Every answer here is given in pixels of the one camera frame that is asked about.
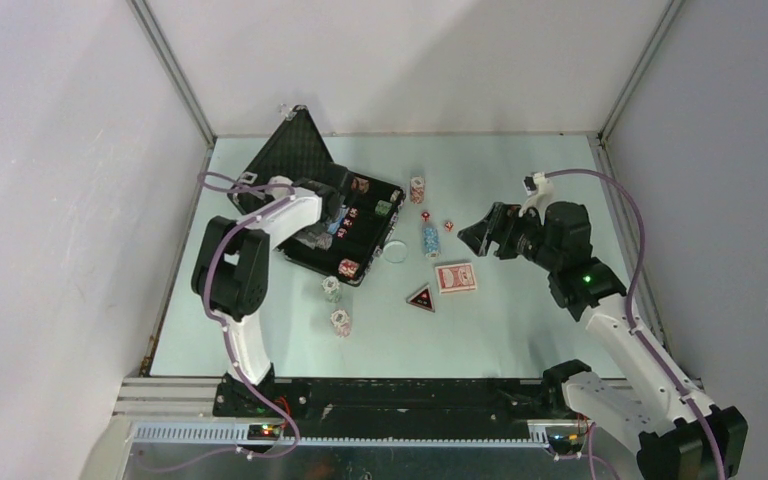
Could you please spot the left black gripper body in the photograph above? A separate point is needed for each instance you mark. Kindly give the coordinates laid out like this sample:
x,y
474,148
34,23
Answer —
x,y
325,223

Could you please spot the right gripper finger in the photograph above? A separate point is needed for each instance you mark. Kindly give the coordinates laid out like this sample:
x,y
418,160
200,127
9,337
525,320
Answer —
x,y
476,238
491,219

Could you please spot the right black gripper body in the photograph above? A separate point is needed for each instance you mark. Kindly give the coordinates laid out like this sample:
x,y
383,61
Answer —
x,y
521,236

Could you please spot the red playing card deck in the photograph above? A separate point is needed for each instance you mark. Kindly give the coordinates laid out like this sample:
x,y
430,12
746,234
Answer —
x,y
455,278

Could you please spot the black aluminium poker case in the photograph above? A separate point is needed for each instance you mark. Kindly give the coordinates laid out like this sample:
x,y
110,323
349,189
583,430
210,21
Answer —
x,y
296,152

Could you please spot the light blue chip stack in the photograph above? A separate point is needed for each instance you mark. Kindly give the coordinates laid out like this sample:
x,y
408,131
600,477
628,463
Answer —
x,y
430,241

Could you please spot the green white chip stack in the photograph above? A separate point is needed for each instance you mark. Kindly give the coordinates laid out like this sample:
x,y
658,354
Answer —
x,y
331,289

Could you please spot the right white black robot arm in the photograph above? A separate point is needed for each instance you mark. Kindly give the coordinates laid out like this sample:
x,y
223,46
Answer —
x,y
672,427

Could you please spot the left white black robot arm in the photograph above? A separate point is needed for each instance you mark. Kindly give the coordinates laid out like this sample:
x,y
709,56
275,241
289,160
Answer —
x,y
231,276

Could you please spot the brown chip stack in case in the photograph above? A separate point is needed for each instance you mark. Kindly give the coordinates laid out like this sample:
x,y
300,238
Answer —
x,y
360,185

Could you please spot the red dice in case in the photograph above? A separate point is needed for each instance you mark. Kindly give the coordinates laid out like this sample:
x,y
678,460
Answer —
x,y
346,222

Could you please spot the green chip stack in case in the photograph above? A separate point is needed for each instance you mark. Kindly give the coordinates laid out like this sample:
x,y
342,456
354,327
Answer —
x,y
382,208

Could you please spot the red chip stack in case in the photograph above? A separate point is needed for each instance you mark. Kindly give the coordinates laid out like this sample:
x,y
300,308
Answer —
x,y
348,268

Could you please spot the red white chip stack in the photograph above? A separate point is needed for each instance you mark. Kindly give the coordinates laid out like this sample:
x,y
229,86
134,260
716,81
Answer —
x,y
417,189

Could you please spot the clear round dealer button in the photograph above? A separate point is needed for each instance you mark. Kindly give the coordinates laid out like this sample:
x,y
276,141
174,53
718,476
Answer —
x,y
395,252

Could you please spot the black triangular all-in button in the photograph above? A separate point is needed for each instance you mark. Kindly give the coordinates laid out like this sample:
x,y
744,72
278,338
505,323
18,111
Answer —
x,y
422,298

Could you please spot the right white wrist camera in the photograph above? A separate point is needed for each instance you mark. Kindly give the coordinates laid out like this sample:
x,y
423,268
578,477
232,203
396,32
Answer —
x,y
539,190

